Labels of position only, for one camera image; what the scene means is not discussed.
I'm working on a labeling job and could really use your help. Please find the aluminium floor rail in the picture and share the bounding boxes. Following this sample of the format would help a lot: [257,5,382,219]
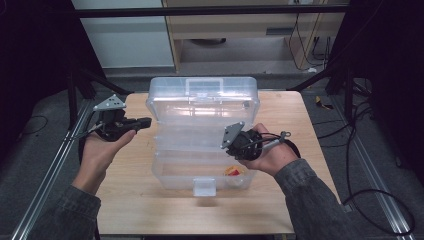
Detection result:
[9,99,93,240]
[333,96,418,240]

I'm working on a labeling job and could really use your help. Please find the black metal stand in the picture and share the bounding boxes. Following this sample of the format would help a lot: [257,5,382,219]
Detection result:
[66,63,133,131]
[288,63,356,125]

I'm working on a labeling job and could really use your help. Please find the person's left hand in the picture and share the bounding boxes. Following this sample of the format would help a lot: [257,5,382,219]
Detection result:
[72,129,137,194]

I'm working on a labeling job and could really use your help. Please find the long black floor cable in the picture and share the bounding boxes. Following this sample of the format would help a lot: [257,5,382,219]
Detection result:
[341,103,417,236]

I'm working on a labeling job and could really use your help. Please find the dark curtain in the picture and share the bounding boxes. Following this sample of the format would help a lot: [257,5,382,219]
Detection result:
[328,0,424,186]
[0,0,107,161]

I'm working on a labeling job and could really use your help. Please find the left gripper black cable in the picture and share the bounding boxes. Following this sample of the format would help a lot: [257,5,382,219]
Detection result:
[71,121,104,164]

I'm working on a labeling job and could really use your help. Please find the small orange red packet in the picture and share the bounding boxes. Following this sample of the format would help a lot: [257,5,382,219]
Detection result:
[223,164,246,178]

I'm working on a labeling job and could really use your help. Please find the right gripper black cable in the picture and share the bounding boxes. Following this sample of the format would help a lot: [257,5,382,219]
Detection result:
[256,130,302,158]

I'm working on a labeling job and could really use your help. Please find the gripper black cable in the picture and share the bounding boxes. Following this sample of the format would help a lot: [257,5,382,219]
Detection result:
[256,130,302,158]
[71,121,104,164]

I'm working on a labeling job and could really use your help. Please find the black hanging cables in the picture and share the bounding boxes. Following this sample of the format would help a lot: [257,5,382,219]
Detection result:
[288,13,332,73]

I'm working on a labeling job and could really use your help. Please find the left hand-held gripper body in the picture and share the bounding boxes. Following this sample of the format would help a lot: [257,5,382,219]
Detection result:
[93,94,134,142]

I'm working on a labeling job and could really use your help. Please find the black horizontal bar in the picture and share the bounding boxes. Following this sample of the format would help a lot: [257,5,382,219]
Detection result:
[74,4,351,19]

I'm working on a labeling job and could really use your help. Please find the person's right hand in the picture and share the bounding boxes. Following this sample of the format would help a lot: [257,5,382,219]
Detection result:
[238,123,299,177]

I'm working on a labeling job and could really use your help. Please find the clear plastic storage box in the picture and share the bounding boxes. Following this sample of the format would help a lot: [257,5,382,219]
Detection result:
[145,76,261,198]

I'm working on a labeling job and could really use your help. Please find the thin black floor cable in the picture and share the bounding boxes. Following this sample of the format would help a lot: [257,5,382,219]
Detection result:
[19,114,50,138]

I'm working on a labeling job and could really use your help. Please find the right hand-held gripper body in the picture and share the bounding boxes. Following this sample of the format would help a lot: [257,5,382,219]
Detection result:
[220,121,264,162]

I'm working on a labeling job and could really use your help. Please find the white cabinet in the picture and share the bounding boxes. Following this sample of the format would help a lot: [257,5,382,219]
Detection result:
[70,0,176,69]

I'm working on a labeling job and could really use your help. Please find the yellow black tape strip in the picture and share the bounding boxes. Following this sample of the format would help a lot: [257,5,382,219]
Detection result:
[314,95,335,111]

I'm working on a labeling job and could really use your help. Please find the light wooden cabinet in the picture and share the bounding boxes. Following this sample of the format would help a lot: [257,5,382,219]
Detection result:
[162,0,351,73]

